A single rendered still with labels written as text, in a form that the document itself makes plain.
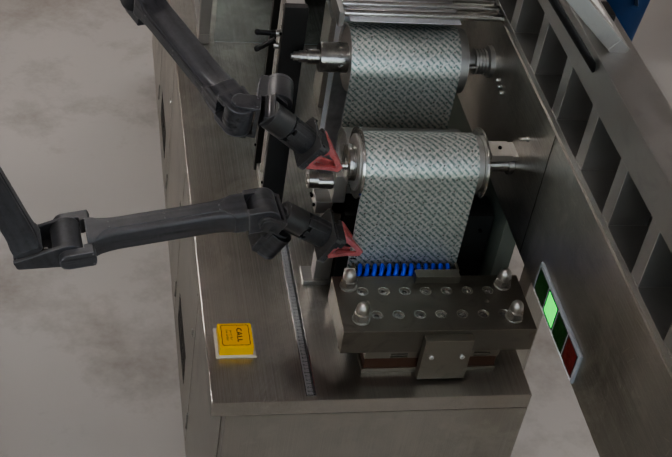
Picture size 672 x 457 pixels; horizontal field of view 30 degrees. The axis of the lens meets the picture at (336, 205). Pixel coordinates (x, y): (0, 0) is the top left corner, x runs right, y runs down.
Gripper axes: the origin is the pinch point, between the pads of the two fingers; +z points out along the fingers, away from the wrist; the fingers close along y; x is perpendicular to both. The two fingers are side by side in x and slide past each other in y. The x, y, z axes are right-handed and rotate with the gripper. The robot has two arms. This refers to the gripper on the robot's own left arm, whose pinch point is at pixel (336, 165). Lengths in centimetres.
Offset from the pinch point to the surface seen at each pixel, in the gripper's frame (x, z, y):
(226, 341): -39.0, 5.3, 15.4
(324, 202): -9.6, 7.5, -3.1
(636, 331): 35, 18, 62
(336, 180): -4.0, 5.1, -3.0
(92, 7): -121, 50, -264
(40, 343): -134, 35, -74
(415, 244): -1.5, 25.2, 4.6
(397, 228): -1.1, 18.9, 4.5
